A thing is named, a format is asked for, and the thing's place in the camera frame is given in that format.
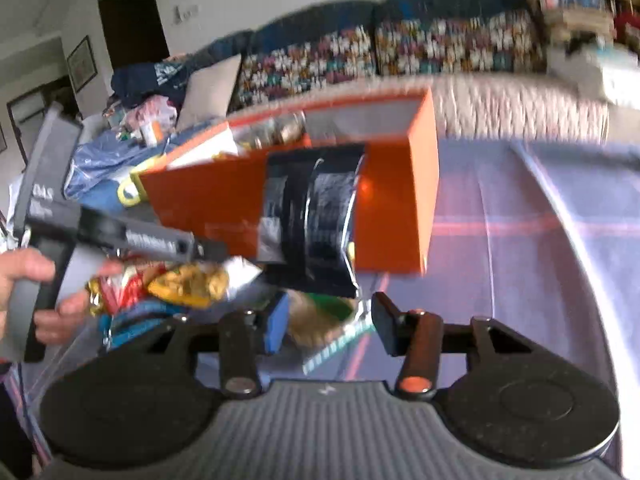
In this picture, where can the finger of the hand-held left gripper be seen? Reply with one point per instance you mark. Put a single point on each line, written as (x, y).
(210, 252)

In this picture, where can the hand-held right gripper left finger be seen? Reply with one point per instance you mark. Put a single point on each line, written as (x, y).
(275, 325)

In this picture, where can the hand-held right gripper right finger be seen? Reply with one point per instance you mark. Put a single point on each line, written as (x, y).
(385, 325)

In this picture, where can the orange cardboard box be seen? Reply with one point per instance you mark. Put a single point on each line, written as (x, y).
(210, 200)

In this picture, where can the black foil snack packet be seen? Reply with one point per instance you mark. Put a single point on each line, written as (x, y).
(320, 215)

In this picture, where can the person's left hand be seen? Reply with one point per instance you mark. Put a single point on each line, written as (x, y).
(20, 267)

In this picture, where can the silver foil snack packet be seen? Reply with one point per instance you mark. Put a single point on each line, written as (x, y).
(242, 272)

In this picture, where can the blue plastic bag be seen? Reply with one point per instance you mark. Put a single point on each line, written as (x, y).
(100, 165)

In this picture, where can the yellow green snack packet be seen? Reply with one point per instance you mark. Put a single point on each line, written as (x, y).
(325, 340)

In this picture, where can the green mug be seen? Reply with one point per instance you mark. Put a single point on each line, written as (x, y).
(131, 185)

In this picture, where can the red snack packet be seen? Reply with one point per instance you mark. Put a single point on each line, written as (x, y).
(125, 285)

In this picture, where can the blue snack packet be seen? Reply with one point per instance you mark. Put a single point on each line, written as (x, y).
(135, 325)

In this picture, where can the pink white clutter pile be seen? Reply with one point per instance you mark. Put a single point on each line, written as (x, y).
(145, 120)

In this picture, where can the blue printed tablecloth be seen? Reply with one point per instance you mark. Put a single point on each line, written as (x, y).
(500, 260)

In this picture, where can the dark blue garment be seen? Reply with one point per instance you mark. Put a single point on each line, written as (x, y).
(150, 80)

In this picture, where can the grey pillow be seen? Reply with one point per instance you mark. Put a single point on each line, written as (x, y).
(210, 90)

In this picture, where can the floral cushion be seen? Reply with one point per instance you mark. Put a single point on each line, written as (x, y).
(460, 42)
(310, 65)
(450, 0)

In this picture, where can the beige quilted sofa cover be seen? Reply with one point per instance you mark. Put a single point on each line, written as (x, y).
(520, 105)

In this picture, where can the framed wall picture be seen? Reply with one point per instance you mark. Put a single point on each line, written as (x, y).
(82, 64)

